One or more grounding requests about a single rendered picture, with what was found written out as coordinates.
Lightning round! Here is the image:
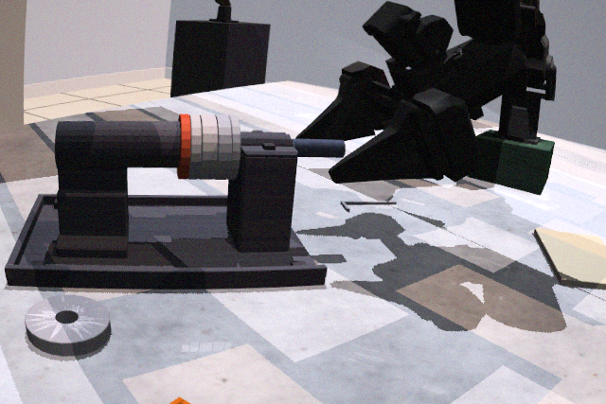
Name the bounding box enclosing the red-brown spacer ring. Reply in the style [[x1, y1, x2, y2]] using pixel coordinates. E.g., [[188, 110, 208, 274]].
[[176, 114, 191, 179]]

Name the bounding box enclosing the orange rectangular tray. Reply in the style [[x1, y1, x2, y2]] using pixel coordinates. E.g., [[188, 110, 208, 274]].
[[170, 397, 190, 404]]

